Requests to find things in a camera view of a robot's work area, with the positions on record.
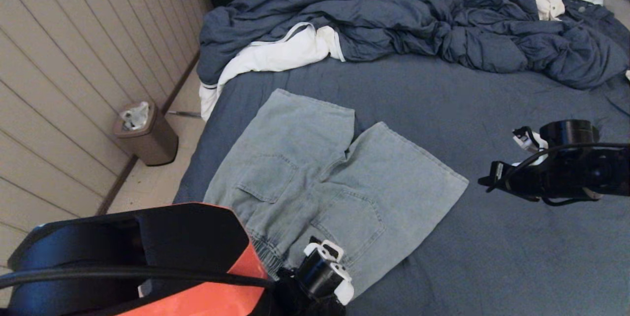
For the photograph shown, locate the light blue denim shorts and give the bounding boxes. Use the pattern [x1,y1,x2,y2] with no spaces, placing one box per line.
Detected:
[203,89,470,302]

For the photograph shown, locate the blue bed sheet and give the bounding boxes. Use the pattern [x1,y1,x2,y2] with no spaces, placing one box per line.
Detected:
[172,53,630,316]

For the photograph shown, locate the blue denim shirt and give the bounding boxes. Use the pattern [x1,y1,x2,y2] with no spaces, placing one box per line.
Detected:
[561,0,630,56]

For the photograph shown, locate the crumpled dark blue duvet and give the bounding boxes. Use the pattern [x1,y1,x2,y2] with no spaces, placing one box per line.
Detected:
[197,0,630,91]

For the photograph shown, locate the brown trash bin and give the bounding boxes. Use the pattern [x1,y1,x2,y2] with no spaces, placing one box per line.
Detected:
[112,101,179,167]

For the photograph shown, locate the white garment with dark trim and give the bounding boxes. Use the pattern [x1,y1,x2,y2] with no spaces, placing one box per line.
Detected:
[198,22,346,123]

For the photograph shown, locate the white plastic bin bag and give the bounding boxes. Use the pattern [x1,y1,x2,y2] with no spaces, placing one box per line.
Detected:
[120,101,150,131]

